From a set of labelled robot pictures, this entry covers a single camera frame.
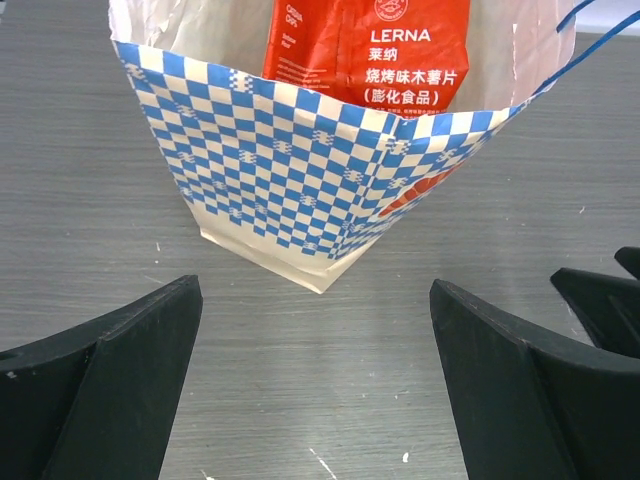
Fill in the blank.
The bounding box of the cream red cassava chips bag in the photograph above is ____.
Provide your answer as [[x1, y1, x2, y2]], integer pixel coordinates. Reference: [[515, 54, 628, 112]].
[[263, 0, 471, 117]]

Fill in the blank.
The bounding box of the blue checkered paper bag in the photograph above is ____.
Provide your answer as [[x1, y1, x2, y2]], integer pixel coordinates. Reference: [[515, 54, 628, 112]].
[[108, 1, 584, 293]]

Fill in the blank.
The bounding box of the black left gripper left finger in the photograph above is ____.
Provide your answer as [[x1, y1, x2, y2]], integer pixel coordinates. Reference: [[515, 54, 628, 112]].
[[1, 275, 203, 479]]

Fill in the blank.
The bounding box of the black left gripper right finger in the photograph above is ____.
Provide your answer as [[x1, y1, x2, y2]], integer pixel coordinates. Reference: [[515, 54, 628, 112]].
[[429, 280, 639, 479]]

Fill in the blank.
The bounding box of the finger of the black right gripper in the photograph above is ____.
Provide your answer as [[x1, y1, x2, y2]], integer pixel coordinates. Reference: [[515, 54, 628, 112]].
[[614, 246, 640, 279], [550, 268, 639, 358]]

